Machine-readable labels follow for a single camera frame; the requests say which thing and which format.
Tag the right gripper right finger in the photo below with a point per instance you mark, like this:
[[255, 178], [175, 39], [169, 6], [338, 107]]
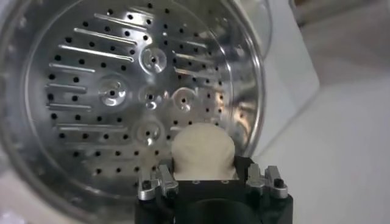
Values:
[[262, 182]]

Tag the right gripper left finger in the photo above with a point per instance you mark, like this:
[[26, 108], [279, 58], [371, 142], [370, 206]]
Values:
[[158, 184]]

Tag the white steamed baozi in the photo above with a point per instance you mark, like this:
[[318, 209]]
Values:
[[202, 149]]

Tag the stainless steel steamer basket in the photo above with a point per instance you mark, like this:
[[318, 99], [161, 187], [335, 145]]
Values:
[[91, 91]]

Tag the white electric cooking pot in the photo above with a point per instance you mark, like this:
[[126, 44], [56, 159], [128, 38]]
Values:
[[256, 30]]

